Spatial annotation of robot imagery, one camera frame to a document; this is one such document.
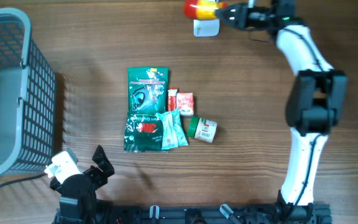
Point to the pale teal packet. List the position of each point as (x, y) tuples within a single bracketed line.
[(173, 134)]

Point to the grey plastic mesh basket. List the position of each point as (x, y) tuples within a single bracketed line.
[(28, 88)]

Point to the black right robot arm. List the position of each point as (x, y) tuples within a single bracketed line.
[(313, 108)]

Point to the small red white packet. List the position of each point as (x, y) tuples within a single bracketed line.
[(185, 104)]

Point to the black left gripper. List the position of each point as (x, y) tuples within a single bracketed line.
[(100, 178)]

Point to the orange sauce bottle green cap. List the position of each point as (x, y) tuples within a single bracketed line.
[(203, 10)]

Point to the green 3M product pouch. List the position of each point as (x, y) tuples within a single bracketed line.
[(147, 96)]

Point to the red stick packet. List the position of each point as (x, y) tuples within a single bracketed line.
[(172, 99)]

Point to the green lid white jar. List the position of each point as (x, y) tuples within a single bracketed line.
[(202, 129)]

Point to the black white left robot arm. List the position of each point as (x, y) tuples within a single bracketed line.
[(78, 202)]

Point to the white barcode scanner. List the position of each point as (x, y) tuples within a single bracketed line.
[(209, 28)]

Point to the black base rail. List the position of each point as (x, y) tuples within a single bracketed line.
[(194, 214)]

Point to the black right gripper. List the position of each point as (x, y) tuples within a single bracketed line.
[(240, 11)]

